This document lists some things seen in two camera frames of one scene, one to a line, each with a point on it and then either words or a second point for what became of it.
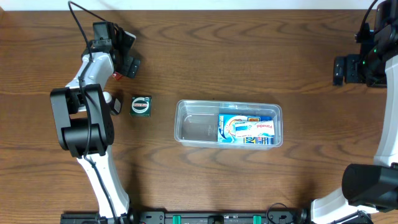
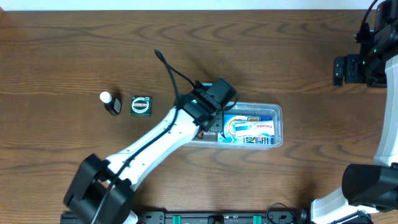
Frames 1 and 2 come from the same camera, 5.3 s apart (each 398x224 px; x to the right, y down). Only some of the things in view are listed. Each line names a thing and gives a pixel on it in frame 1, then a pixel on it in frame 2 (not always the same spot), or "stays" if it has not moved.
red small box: x=117 y=75 to x=208 y=136
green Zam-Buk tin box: x=140 y=106 stays
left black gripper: x=129 y=66 to x=216 y=123
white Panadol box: x=257 y=128 stays
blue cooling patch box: x=226 y=129 stays
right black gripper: x=348 y=70 stays
